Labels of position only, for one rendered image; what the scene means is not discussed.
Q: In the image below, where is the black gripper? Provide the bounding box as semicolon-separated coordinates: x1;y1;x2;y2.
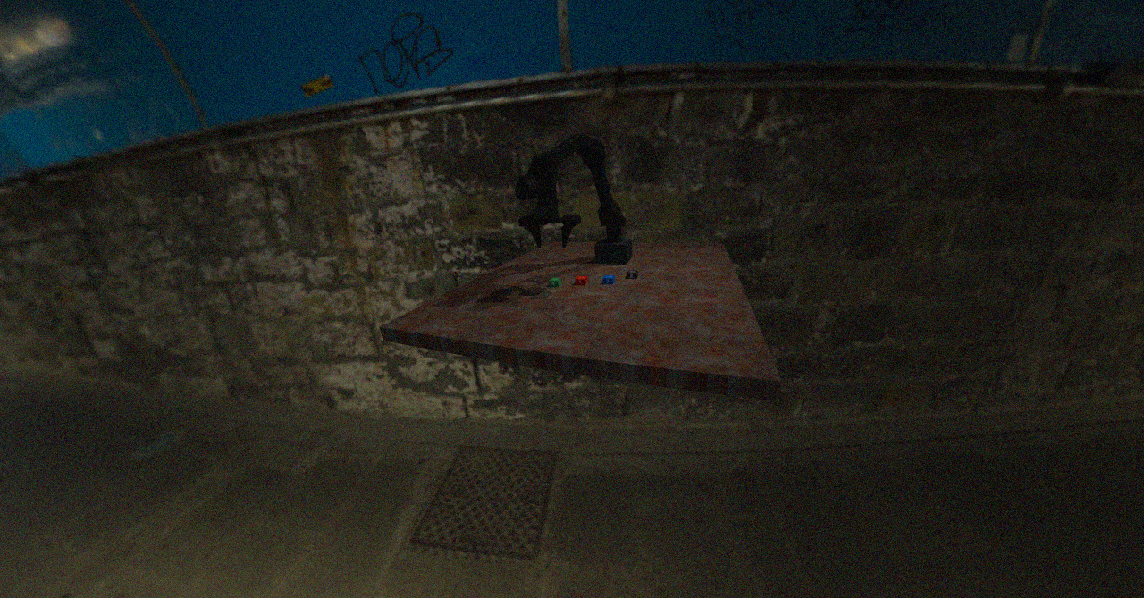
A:
518;197;581;248

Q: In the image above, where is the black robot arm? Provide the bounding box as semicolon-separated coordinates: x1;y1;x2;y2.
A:
515;133;627;242

